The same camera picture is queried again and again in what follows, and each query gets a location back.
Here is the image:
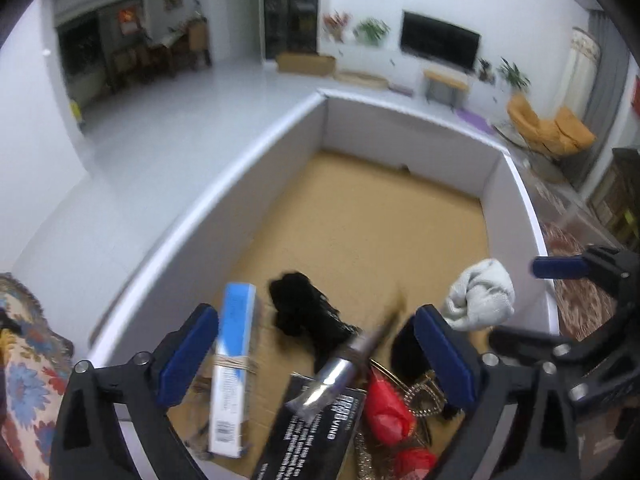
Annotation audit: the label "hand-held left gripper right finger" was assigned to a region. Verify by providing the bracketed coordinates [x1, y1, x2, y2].
[412, 305, 583, 480]

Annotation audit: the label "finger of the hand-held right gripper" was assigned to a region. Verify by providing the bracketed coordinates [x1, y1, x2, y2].
[487, 326, 613, 376]
[531, 245, 633, 288]

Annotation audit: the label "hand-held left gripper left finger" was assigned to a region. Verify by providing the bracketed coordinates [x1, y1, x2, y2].
[48, 302, 219, 480]

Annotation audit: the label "blue and white carton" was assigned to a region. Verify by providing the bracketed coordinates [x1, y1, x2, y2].
[207, 282, 261, 459]

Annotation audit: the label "white cloth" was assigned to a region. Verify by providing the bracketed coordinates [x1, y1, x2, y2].
[442, 259, 516, 332]

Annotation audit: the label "red satin bow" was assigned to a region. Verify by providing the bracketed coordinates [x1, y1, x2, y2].
[362, 367, 416, 443]

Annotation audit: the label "black velvet bow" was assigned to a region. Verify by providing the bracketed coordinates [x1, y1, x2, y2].
[268, 271, 363, 366]

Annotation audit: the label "rhinestone bow hair clip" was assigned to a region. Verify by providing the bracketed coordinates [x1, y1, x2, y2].
[355, 432, 386, 480]

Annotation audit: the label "black printed box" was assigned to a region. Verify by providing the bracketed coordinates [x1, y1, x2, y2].
[250, 372, 368, 480]

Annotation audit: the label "large white cardboard box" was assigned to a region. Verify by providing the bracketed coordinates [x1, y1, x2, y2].
[85, 87, 561, 480]

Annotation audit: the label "yellow lounge chair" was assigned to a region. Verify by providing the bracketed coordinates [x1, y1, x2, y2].
[507, 96, 597, 161]

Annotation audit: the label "floral printed cloth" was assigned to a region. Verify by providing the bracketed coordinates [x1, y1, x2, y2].
[0, 274, 76, 471]

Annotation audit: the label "purple floor mat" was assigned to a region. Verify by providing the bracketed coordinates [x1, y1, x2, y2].
[452, 109, 493, 133]

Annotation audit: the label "grey curtain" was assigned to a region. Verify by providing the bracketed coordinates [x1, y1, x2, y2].
[582, 10, 633, 181]

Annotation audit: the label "broad leaf potted plant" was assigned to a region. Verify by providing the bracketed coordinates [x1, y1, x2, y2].
[497, 58, 530, 93]

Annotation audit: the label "covered standing air conditioner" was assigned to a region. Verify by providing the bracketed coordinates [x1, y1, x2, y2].
[567, 27, 601, 118]

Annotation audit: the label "wooden bench with black legs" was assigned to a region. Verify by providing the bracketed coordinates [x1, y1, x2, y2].
[424, 69, 470, 108]

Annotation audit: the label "black television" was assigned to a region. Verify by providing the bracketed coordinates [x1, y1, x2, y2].
[401, 10, 481, 72]

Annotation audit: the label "white television cabinet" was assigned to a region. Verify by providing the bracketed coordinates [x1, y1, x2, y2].
[332, 50, 506, 111]

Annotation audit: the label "round straw floor mat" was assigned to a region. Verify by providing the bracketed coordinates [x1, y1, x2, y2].
[334, 72, 390, 91]

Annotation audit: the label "bushy green potted plant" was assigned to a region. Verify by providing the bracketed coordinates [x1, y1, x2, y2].
[354, 18, 391, 46]

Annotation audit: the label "brown cardboard box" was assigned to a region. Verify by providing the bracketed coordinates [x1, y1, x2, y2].
[276, 52, 337, 77]

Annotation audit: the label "red flowers in vase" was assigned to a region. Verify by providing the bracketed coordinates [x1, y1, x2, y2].
[322, 10, 353, 41]

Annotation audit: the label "black glass display cabinet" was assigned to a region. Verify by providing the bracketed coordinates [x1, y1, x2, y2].
[262, 0, 321, 61]

